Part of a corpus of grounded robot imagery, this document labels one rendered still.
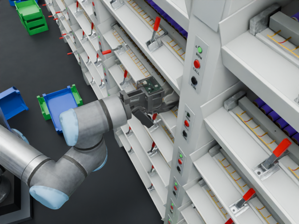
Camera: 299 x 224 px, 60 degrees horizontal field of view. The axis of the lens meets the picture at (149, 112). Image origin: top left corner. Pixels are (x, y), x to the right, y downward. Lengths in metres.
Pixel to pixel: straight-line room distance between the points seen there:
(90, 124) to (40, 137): 1.36
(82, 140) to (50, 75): 1.80
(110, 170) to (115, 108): 1.09
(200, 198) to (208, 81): 0.47
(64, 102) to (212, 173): 1.52
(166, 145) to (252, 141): 0.47
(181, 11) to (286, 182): 0.37
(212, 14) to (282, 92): 0.16
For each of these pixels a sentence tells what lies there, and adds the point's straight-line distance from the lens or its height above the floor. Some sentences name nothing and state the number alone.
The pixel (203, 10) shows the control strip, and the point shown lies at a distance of 0.47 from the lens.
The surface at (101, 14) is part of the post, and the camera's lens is 1.14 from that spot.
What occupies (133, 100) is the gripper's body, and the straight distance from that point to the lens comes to 0.70.
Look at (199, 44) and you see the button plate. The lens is 0.50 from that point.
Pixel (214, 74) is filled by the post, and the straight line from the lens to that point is 0.50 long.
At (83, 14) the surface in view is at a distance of 1.70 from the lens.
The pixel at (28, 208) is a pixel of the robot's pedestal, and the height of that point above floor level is 0.06.
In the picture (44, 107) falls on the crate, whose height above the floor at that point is 0.00.
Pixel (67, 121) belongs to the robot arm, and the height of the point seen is 1.02.
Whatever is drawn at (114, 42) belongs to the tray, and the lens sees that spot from 1.11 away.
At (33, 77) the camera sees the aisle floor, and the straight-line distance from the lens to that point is 2.50.
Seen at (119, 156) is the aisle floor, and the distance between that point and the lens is 1.78.
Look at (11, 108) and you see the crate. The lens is 2.25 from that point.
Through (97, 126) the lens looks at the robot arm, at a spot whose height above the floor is 0.99.
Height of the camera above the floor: 1.51
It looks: 49 degrees down
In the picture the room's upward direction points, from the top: straight up
